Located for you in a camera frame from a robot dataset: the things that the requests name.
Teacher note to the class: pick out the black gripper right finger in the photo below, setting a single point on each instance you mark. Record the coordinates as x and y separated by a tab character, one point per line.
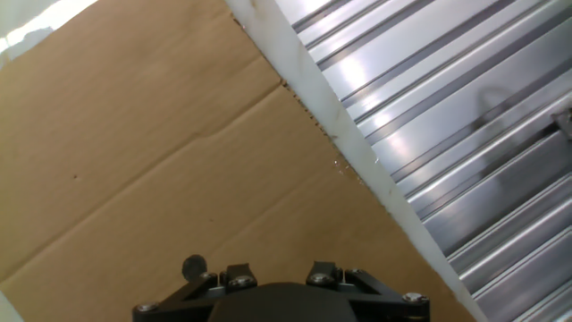
375	295

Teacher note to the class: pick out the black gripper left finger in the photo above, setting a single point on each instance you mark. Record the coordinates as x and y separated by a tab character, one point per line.
192	295

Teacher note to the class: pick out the black round dot mark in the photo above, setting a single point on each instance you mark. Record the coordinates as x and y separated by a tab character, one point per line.
193	267

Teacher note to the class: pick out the small metal corner bracket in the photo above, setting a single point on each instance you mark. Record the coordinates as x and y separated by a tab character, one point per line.
564	121

